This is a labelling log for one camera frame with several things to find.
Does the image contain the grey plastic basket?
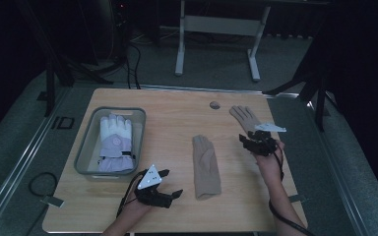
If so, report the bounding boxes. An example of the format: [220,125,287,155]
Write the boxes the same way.
[74,106,147,182]

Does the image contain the beige knit glove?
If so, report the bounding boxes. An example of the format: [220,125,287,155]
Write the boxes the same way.
[191,134,222,202]
[228,105,264,135]

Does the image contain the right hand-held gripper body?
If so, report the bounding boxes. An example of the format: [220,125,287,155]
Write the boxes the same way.
[247,122,287,157]

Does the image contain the person's left hand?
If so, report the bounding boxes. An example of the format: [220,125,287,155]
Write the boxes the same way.
[121,193,154,219]

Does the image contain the person's right hand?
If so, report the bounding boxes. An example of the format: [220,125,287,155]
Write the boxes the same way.
[254,141,286,187]

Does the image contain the lavender ski glove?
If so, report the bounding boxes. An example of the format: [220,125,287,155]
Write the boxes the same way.
[97,113,136,173]
[96,155,108,173]

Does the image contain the black cable loop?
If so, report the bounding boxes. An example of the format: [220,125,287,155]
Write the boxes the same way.
[29,171,65,208]

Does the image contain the black hanging cables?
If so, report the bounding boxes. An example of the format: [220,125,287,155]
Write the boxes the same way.
[123,40,143,90]

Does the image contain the white metal table frame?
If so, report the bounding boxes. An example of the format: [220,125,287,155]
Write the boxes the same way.
[174,0,272,83]

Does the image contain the left hand-held gripper cable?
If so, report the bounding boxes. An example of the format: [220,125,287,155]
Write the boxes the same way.
[115,169,147,218]

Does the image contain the black tripod stand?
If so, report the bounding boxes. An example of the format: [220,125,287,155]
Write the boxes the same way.
[263,42,331,133]
[14,0,114,118]

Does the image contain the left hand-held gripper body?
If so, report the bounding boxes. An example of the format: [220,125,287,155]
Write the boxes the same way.
[133,164,174,209]

